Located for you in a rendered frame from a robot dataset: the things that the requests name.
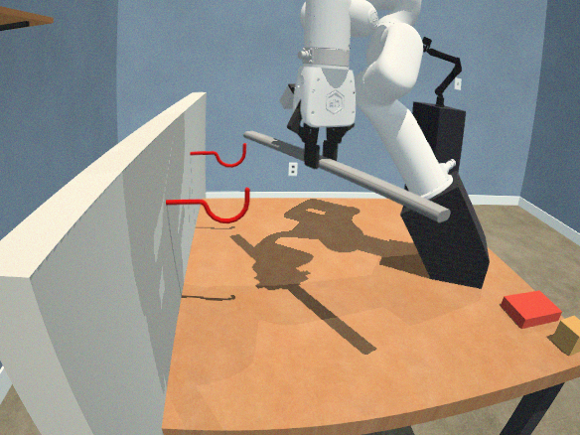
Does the cream wall panel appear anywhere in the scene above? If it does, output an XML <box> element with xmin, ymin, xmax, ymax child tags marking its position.
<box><xmin>0</xmin><ymin>92</ymin><xmax>207</xmax><ymax>435</ymax></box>

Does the red flat block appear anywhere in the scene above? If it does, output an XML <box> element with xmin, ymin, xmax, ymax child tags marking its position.
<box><xmin>501</xmin><ymin>291</ymin><xmax>562</xmax><ymax>329</ymax></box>

